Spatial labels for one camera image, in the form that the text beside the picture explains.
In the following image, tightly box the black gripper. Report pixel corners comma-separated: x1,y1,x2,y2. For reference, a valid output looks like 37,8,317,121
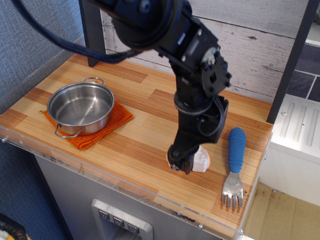
167,95,229,175

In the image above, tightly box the white semicircle cheese shape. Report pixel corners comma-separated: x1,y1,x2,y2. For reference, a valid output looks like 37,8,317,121
166,145,211,173

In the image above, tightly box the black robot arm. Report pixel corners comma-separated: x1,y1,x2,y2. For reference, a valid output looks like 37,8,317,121
94,0,231,174

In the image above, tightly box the orange cloth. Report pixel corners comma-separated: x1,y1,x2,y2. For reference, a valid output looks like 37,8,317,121
43,100,134,151

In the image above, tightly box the silver dispenser panel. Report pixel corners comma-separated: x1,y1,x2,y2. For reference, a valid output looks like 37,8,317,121
91,198,154,240

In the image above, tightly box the white ridged sink unit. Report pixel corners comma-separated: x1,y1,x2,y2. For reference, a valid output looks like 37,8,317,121
259,94,320,206

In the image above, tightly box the stainless steel pot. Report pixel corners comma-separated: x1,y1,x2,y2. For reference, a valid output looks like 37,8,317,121
47,77,116,139

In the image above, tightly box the yellow black object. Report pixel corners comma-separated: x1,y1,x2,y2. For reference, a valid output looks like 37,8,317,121
0,213,31,240

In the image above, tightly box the blue handled fork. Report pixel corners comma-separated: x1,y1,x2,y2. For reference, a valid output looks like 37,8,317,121
222,127,246,210

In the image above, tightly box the braided black cable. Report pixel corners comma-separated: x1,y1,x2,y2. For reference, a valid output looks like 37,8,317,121
11,0,141,64

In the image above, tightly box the dark left post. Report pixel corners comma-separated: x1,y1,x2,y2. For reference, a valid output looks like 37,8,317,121
78,0,106,54

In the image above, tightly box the dark post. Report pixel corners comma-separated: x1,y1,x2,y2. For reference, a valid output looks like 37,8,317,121
78,0,106,54
266,0,320,124

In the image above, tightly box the dark right post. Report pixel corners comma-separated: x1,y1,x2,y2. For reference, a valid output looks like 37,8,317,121
266,0,320,124

